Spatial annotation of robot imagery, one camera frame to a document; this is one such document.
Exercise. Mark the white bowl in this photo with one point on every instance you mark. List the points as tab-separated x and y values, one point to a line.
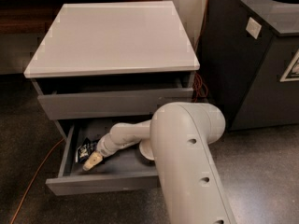
145	149

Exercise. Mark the grey drawer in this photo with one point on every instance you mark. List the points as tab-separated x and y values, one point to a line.
125	170
111	103

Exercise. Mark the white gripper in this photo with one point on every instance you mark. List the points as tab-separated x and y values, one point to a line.
104	148

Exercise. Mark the blue chip bag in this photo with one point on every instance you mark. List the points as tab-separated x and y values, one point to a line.
85	150

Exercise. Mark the grey top drawer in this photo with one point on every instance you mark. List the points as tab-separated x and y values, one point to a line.
111	103

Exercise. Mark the grey drawer cabinet white top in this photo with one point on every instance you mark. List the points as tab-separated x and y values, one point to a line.
101	47

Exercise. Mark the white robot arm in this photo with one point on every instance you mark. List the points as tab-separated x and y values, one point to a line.
178	134

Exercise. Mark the black trash bin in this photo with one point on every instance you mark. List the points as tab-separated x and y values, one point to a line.
242	73

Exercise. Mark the white label on bin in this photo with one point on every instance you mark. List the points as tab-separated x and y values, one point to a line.
253	28

